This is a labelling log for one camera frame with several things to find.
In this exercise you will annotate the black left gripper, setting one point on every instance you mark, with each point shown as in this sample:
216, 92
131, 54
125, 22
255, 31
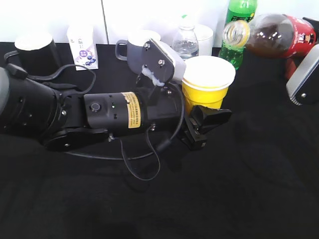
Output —
165, 108

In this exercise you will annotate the yellow paper cup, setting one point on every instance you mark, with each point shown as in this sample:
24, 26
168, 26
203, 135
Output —
206, 81

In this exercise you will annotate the cola bottle red label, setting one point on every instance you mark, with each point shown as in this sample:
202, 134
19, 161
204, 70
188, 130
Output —
280, 35

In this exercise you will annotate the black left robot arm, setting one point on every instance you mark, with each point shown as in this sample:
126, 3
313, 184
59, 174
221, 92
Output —
62, 118

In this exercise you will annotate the white cup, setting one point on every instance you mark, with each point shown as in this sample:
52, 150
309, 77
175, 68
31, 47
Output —
205, 37

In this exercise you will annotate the green sprite bottle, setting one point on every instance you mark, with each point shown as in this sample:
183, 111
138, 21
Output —
238, 12

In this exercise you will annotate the water bottle green label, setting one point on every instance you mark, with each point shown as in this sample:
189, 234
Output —
185, 42

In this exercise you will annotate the grey mug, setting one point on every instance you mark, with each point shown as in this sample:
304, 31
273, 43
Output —
135, 44

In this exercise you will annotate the red pink mug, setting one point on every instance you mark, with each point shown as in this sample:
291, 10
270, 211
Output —
290, 68

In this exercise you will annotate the white milk carton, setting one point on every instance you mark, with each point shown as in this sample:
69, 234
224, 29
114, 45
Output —
82, 46

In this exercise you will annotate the black mug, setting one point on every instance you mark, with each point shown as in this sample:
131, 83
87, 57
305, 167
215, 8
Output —
37, 53

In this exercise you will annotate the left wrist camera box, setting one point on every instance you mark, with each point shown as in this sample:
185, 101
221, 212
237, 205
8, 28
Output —
161, 64

